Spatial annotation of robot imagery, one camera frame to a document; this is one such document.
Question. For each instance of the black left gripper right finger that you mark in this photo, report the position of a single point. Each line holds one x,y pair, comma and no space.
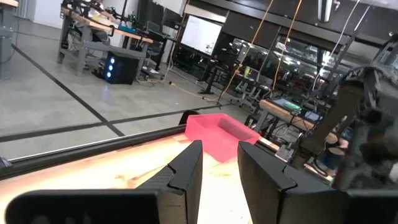
280,199

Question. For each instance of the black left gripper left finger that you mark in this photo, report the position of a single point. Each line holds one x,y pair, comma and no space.
174,193

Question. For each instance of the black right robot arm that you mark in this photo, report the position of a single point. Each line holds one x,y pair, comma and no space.
339,109

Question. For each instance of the red plastic bin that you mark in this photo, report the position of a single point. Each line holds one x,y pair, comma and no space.
214,140

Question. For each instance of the cluttered wooden workbench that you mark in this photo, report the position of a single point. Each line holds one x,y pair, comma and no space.
280,112

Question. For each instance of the grey office chair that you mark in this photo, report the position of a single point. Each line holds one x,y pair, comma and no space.
248,90

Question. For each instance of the computer tower with blue lights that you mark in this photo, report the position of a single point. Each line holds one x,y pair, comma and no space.
121,68

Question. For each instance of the white display screen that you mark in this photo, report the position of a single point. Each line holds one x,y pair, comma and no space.
201,35

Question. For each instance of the wooden top workbench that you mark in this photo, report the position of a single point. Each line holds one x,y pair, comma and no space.
93,46

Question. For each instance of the white hanging lamp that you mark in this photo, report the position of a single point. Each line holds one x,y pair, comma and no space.
325,9

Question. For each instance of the grey metal cabinet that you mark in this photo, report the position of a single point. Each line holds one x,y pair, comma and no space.
5,40

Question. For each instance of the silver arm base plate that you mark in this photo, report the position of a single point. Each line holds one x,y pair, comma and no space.
284,153

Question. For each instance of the black aluminium table frame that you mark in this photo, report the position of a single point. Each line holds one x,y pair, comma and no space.
93,149

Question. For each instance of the black pedestal stand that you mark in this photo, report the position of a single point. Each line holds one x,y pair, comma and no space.
213,77

